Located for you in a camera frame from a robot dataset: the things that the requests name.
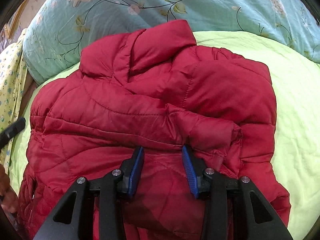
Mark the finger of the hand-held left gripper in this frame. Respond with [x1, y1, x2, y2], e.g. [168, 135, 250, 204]
[0, 117, 26, 144]

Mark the teal floral quilt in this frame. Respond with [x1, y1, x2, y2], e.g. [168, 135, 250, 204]
[22, 0, 320, 85]

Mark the person's left hand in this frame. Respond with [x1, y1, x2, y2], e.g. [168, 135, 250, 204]
[0, 164, 18, 214]

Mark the yellow printed cloth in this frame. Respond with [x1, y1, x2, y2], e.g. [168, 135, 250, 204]
[0, 27, 28, 173]

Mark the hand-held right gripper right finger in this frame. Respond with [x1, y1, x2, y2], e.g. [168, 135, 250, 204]
[182, 144, 294, 240]

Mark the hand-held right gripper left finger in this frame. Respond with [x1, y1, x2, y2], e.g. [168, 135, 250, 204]
[32, 146, 145, 240]

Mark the red quilted jacket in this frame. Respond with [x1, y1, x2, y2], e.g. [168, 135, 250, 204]
[18, 19, 292, 240]

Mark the light green blanket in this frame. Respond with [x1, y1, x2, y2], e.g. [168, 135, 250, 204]
[9, 31, 320, 240]

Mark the gold picture frame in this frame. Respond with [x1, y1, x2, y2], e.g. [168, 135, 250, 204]
[6, 0, 28, 35]

